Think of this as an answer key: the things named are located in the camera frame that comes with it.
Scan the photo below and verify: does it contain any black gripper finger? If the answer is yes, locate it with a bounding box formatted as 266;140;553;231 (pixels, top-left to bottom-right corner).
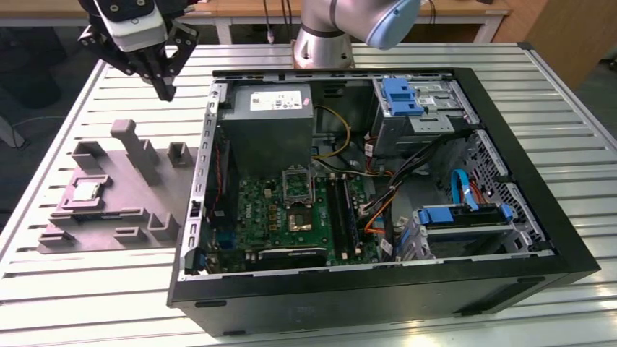
162;20;199;103
77;25;167;103

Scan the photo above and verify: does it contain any silver CPU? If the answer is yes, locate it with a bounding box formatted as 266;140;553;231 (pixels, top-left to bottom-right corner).
67;179;102;202

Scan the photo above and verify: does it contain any CPU socket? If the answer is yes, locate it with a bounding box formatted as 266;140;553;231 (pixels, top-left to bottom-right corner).
286;207;317;233

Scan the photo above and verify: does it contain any grey power supply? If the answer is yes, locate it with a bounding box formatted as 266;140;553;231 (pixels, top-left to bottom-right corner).
218;83;317;173

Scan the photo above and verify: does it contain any grey parts rack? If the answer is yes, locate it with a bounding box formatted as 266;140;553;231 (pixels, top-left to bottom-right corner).
36;119;201;256

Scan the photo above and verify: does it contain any black case fan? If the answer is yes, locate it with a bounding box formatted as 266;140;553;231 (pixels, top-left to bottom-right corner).
210;124;241;227

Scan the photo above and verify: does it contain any dark green RAM stick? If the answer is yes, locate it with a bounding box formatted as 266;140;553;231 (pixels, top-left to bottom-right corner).
70;213;123;223

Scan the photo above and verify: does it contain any green motherboard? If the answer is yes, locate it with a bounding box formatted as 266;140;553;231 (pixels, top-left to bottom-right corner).
206;168;381;272

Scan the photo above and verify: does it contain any silver drive cage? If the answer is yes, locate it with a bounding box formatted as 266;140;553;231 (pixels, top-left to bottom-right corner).
371;77;482;157

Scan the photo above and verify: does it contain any black RAM slot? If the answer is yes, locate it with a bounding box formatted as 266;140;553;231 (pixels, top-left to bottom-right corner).
331;175;351;257
337;175;357;257
326;175;346;257

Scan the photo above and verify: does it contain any black graphics card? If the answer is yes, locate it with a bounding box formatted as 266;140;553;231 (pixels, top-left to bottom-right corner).
255;247;329;271

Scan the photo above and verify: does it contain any hard disk in blue carrier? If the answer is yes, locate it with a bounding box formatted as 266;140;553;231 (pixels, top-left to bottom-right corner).
414;202;513;227

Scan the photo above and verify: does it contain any black PC case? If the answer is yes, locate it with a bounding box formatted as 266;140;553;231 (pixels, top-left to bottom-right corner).
165;67;601;337

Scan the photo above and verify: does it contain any silver disk bay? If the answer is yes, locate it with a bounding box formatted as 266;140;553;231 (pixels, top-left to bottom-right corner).
394;202;550;262

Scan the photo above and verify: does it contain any wooden cabinet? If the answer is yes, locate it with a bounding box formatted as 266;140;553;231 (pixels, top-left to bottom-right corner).
493;0;617;91

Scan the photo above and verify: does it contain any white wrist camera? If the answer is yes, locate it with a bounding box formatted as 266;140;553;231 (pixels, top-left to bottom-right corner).
97;0;169;53

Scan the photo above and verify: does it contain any red black twisted wire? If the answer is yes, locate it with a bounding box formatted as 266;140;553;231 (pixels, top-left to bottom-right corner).
214;147;227;205

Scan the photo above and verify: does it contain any yellow wire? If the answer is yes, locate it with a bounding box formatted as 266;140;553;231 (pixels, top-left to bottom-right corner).
310;104;351;159

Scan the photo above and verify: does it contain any blue drive bracket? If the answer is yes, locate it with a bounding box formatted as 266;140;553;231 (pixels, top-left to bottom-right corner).
378;77;419;117

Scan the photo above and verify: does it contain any black cable bundle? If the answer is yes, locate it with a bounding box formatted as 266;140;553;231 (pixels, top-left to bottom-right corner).
359;130;471;215

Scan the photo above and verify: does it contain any wooden desk white frame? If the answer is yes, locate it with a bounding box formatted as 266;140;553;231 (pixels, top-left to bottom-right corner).
0;0;511;45

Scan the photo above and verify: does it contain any orange wire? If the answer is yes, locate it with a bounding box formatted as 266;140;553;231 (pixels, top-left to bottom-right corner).
361;204;402;241

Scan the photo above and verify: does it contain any blue flat cable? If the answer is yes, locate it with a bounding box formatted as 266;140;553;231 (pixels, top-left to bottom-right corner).
450;169;482;213

